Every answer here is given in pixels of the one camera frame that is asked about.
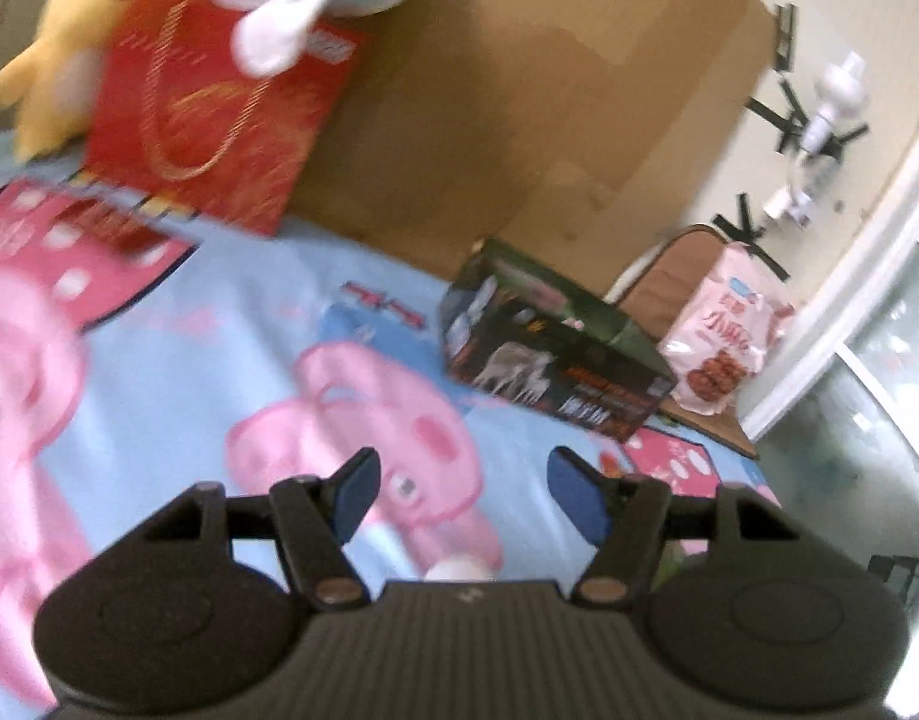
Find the cartoon printed bed sheet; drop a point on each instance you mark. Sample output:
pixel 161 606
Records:
pixel 204 360

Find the brown seat cushion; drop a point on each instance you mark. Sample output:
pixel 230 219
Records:
pixel 654 292

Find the black printed cardboard box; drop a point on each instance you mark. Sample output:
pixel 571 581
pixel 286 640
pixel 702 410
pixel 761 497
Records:
pixel 564 375

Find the white window frame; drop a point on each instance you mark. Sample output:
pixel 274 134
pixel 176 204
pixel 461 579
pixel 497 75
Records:
pixel 864 262

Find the white wall lamp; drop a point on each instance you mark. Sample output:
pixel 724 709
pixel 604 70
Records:
pixel 834 97

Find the red gift bag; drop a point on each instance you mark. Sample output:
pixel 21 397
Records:
pixel 219 127

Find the wooden board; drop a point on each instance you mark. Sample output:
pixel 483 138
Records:
pixel 542 105

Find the large pink snack bag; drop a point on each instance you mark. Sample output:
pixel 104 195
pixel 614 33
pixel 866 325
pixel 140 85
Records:
pixel 722 345

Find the yellow plush duck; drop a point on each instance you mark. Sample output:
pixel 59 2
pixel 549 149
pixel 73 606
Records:
pixel 62 45

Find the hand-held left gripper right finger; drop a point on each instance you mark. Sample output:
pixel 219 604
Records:
pixel 576 495

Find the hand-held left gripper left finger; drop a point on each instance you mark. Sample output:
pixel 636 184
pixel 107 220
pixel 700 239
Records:
pixel 358 495

